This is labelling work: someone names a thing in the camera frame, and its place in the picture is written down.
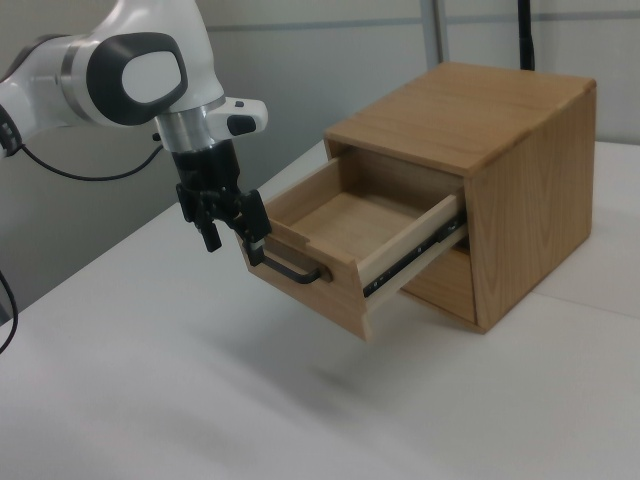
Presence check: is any wooden cabinet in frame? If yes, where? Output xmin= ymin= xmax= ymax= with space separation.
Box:
xmin=323 ymin=60 xmax=599 ymax=336

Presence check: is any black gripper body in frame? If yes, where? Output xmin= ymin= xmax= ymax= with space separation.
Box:
xmin=171 ymin=140 xmax=243 ymax=197

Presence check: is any wooden drawer with black handle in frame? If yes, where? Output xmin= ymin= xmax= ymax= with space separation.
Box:
xmin=241 ymin=154 xmax=472 ymax=345

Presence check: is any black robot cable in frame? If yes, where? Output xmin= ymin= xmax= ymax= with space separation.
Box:
xmin=0 ymin=130 xmax=166 ymax=354

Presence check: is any grey partition post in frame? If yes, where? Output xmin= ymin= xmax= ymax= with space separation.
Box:
xmin=423 ymin=0 xmax=447 ymax=68

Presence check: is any black pole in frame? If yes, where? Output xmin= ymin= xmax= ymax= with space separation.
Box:
xmin=516 ymin=0 xmax=539 ymax=72

